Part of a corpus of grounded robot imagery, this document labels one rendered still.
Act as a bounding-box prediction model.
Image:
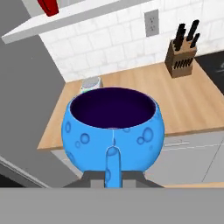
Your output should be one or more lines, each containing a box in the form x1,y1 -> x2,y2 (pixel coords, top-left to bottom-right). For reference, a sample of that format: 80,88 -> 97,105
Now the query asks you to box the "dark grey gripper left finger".
63,170 -> 106,189

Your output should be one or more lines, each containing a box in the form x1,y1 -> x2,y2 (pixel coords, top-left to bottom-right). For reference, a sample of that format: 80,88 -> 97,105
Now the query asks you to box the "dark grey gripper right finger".
121,170 -> 163,189

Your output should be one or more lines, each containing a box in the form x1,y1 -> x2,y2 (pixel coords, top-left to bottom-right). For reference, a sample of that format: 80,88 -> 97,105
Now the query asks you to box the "blue bubble-pattern mug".
60,87 -> 165,189

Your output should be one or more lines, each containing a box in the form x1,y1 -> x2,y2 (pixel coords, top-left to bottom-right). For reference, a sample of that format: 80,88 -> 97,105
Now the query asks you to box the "grey tall cabinet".
0,0 -> 79,189

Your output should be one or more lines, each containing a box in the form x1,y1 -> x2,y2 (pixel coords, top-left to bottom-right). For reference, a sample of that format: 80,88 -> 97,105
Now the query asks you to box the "grey cupboard door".
144,144 -> 221,186

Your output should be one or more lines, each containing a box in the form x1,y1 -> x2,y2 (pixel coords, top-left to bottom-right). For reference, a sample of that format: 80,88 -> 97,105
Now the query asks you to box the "grey drawer front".
162,130 -> 224,151

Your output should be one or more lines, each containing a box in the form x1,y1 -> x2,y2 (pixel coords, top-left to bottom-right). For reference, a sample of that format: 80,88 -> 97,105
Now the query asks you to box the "small pale glass jar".
80,76 -> 104,95

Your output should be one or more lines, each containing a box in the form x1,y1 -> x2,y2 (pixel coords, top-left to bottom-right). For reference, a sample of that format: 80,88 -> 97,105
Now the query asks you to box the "wooden knife block with knives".
164,19 -> 201,79

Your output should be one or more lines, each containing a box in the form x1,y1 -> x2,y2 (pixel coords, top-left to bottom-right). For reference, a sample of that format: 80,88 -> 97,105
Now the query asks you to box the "black hob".
194,50 -> 224,96

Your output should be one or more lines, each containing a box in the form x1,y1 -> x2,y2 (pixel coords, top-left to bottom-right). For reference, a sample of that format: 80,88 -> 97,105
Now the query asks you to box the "red cup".
37,0 -> 60,18

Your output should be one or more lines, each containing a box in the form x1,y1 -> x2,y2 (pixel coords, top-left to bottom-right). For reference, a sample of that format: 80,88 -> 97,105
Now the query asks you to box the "grey drawer handle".
163,140 -> 191,148

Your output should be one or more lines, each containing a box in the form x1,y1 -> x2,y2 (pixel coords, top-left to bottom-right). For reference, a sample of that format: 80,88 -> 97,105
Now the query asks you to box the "grey wall power outlet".
143,9 -> 160,38

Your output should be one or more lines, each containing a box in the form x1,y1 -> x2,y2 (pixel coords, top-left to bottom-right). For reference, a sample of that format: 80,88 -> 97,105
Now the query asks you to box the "white wall shelf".
1,0 -> 152,45

